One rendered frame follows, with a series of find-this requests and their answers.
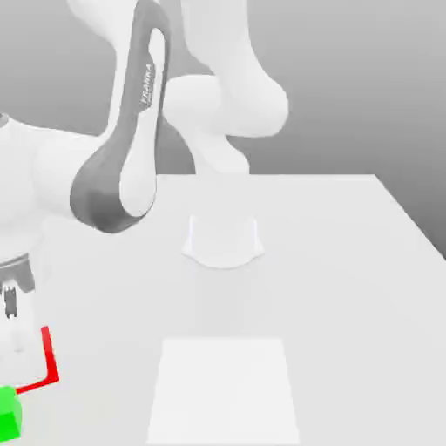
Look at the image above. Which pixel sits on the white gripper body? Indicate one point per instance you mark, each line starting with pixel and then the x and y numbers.
pixel 26 334

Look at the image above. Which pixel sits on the small red cube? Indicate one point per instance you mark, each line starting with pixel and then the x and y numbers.
pixel 51 359

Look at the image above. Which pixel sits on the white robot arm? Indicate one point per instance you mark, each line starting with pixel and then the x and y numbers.
pixel 139 104

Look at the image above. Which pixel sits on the small green cube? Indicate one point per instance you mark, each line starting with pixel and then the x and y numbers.
pixel 7 414

